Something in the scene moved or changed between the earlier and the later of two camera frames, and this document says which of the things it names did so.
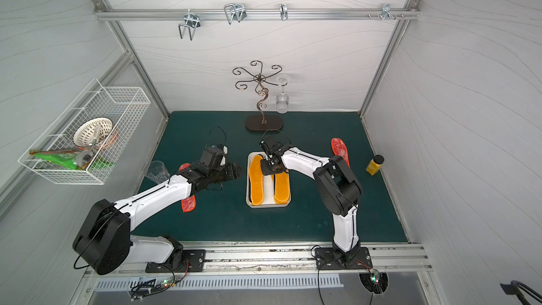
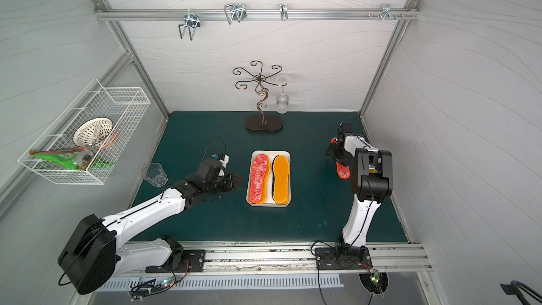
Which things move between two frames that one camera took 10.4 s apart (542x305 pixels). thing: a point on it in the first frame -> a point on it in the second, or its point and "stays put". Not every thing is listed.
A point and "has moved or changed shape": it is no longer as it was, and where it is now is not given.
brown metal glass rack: x=260 y=122 stays put
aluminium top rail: x=257 y=14 stays put
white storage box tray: x=269 y=188 stays put
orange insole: x=282 y=188 stays put
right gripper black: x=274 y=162 -> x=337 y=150
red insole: x=188 y=204 has moved or changed shape
